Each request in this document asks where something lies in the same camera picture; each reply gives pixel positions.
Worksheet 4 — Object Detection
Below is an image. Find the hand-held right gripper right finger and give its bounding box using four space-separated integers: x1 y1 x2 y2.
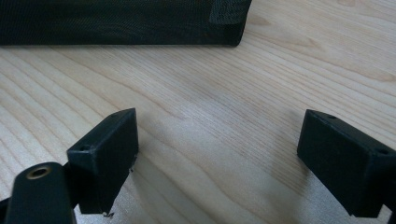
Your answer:
296 108 396 218

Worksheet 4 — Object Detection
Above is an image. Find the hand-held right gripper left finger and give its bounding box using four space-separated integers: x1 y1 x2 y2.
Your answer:
66 107 140 216

